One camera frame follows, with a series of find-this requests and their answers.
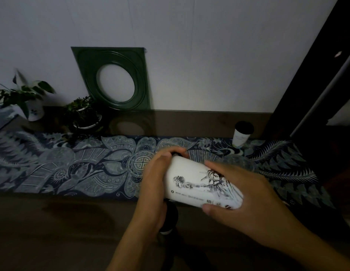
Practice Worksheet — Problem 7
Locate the person's right hand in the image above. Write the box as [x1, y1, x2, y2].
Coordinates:
[202, 160, 303, 246]

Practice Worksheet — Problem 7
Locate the person's left hand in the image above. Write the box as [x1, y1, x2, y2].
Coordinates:
[130, 147, 190, 236]

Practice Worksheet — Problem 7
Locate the white illustrated paper cup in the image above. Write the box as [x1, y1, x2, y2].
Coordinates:
[163, 155, 244, 210]

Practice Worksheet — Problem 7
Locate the person's left forearm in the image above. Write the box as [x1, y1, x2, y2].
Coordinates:
[106, 230, 164, 271]

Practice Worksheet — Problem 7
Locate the person's right forearm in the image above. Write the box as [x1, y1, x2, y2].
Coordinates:
[272, 220, 350, 271]

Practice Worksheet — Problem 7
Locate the black cup lid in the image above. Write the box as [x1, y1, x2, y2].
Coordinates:
[159, 200, 179, 235]

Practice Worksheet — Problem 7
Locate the white cup with black lid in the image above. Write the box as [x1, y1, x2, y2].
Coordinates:
[232, 121, 255, 148]

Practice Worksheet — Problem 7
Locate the blue patterned table runner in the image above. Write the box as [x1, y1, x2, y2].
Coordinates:
[0, 130, 337, 210]

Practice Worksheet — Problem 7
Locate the small plant in dark pot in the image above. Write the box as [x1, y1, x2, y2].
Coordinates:
[63, 95, 104, 131]

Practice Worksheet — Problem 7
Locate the leafy plant in white pot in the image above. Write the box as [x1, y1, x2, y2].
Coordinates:
[0, 71, 56, 122]

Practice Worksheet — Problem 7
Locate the grey blue cloth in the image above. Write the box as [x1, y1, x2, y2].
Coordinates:
[0, 106, 18, 134]

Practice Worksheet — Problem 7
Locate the green frame with oval opening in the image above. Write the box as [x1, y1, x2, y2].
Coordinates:
[71, 47, 152, 111]

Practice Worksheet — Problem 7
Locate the dark door frame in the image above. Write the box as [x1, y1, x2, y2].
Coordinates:
[264, 0, 350, 140]

